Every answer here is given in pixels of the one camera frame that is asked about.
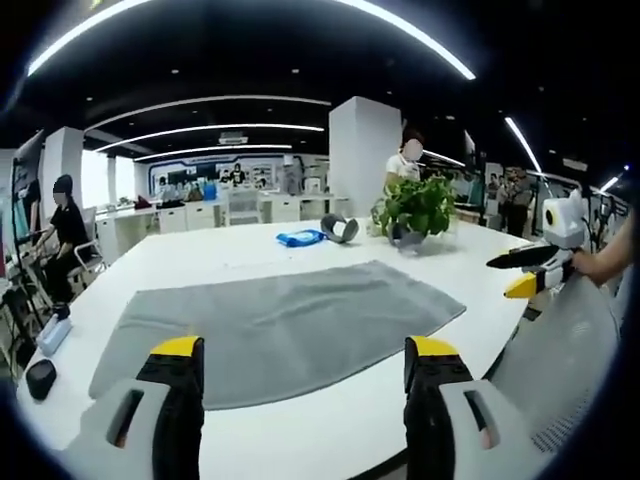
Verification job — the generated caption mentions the person's right hand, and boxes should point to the person's right hand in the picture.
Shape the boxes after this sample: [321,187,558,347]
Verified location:
[570,248,609,287]

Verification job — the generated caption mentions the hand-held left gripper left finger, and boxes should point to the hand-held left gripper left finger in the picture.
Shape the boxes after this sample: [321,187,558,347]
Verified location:
[63,335,206,480]

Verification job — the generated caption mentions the grey plant pot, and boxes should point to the grey plant pot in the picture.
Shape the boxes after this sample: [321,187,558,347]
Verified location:
[387,222,429,251]

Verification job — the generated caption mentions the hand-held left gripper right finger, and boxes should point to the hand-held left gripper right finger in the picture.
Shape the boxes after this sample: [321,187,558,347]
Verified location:
[403,335,539,480]

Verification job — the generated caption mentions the white and blue box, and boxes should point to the white and blue box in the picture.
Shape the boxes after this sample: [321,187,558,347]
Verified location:
[35,307,74,357]

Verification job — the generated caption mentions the white table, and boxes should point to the white table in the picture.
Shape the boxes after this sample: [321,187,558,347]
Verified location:
[14,215,556,480]

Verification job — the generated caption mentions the green potted plant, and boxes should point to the green potted plant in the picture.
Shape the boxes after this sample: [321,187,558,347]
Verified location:
[370,174,459,239]

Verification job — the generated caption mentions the white mesh office chair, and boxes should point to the white mesh office chair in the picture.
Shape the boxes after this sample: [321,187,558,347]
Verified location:
[487,272,626,456]

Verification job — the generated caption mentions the blue plastic packet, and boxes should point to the blue plastic packet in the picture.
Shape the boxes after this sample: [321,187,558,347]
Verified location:
[276,227,323,248]

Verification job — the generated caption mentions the grey towel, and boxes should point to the grey towel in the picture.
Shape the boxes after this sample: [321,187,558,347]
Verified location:
[87,259,468,412]

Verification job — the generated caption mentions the black small box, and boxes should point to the black small box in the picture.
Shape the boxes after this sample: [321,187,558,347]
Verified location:
[25,358,56,401]

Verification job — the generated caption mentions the white counter cabinets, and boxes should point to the white counter cabinets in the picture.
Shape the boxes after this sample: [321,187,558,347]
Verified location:
[94,192,351,259]

